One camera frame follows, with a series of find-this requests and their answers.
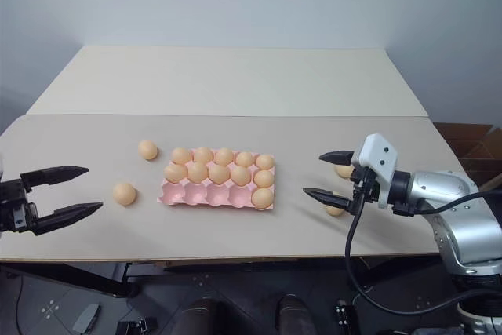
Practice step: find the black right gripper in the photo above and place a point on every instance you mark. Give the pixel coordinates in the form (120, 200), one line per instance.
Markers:
(368, 190)

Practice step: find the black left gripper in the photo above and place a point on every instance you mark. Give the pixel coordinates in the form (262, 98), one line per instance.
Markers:
(15, 209)

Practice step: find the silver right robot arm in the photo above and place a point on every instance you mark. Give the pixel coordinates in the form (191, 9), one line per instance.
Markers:
(463, 233)

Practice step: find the pink egg tray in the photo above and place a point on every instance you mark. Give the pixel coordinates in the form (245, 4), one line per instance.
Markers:
(206, 194)

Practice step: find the tan egg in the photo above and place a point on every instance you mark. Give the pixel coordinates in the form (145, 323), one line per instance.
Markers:
(203, 154)
(224, 156)
(265, 161)
(263, 178)
(245, 159)
(240, 175)
(125, 194)
(218, 174)
(148, 150)
(182, 155)
(175, 173)
(344, 171)
(197, 171)
(262, 197)
(335, 210)

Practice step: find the grey foot pedal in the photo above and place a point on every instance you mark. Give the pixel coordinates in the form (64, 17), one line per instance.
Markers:
(84, 317)

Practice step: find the brown cardboard box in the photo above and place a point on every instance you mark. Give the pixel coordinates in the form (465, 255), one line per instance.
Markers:
(470, 143)

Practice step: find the dark rounded shape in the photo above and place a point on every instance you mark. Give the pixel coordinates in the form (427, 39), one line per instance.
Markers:
(206, 313)
(294, 315)

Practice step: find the black floor device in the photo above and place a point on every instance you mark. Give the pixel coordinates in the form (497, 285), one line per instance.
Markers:
(133, 328)

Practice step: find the silver robot body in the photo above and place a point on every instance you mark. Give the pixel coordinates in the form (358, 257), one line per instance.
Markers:
(480, 311)

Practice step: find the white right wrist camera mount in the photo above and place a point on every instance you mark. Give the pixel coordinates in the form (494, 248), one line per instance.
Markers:
(376, 154)

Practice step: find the black metal table frame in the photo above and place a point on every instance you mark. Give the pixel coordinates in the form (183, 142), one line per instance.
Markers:
(98, 280)

